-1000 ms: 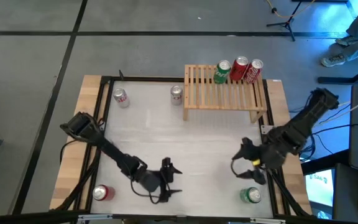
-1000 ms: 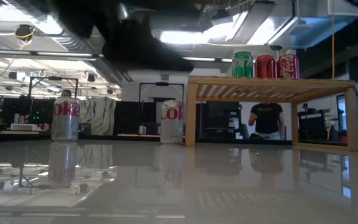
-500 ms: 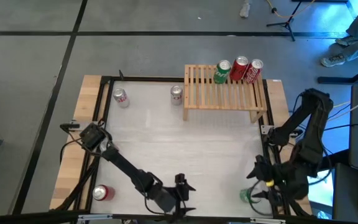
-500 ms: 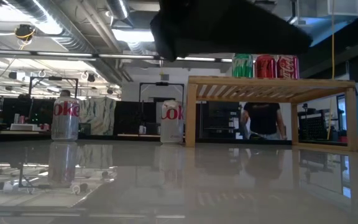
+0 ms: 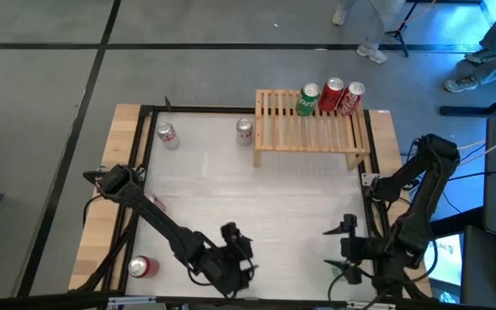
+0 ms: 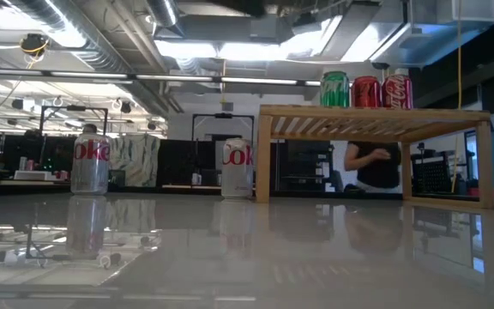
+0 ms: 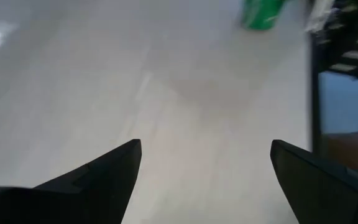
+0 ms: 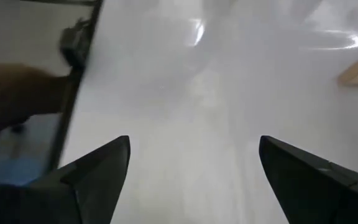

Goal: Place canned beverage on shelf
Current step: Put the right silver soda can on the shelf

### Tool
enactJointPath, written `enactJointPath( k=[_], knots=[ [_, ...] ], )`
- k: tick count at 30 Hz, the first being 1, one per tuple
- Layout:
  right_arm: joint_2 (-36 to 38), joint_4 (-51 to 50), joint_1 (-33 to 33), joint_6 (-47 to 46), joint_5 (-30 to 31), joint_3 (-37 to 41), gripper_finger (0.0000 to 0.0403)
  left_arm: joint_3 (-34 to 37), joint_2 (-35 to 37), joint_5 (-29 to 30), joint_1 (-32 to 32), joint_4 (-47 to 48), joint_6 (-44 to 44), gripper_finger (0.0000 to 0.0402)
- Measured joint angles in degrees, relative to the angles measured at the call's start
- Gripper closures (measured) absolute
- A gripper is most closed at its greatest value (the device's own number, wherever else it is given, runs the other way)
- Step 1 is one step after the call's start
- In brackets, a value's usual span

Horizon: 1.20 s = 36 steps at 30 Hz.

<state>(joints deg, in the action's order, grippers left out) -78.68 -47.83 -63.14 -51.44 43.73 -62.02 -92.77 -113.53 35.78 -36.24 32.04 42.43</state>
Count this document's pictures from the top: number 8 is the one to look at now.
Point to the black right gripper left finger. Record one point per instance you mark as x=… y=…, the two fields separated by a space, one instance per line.
x=89 y=186

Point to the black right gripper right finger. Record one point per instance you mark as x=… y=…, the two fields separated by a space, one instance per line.
x=315 y=193

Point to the wooden slatted shelf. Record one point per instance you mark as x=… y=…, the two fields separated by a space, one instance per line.
x=353 y=77

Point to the black aluminium table frame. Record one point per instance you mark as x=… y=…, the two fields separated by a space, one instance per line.
x=70 y=93

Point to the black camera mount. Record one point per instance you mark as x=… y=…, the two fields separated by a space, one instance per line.
x=73 y=46

